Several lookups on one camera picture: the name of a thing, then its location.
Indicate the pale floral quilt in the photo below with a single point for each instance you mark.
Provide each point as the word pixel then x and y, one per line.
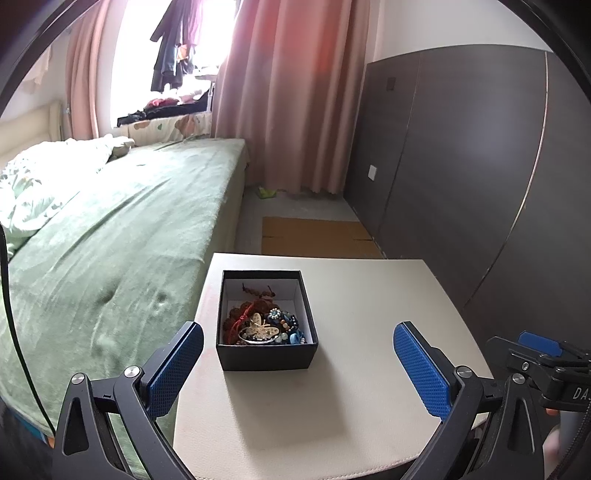
pixel 37 184

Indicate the black jewelry box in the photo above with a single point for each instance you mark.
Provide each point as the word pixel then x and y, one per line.
pixel 268 357

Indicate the cream bed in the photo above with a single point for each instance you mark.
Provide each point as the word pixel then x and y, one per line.
pixel 228 217

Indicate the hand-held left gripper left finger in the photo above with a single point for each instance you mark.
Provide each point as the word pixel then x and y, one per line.
pixel 178 369

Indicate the pink curtain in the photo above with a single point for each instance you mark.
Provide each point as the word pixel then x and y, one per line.
pixel 286 92
pixel 83 92

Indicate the floral cloth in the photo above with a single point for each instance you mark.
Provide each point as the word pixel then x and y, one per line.
pixel 175 125

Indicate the brown cardboard sheet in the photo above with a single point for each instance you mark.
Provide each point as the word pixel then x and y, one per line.
pixel 314 235

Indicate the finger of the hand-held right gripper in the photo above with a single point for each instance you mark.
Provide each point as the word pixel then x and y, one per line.
pixel 538 340
pixel 508 353

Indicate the dark grey wardrobe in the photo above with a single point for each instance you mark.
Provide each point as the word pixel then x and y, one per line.
pixel 461 161

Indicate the gold butterfly brooch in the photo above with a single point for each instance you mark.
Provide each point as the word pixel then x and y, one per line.
pixel 261 330

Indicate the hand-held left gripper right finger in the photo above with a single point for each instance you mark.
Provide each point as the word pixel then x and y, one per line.
pixel 422 374

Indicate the white wall socket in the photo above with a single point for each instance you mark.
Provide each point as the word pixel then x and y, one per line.
pixel 372 173

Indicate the white hanging garment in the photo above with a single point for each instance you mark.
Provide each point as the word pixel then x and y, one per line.
pixel 40 69

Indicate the person's right hand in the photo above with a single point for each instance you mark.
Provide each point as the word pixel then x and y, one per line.
pixel 551 447

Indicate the pile of clothes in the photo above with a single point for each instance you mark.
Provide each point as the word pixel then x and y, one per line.
pixel 161 108

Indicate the green covered bed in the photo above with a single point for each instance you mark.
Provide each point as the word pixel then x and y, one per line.
pixel 115 230

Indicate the green packet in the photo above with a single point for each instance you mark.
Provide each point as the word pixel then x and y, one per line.
pixel 267 192

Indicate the dark hanging clothes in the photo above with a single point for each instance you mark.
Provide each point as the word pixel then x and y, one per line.
pixel 171 55

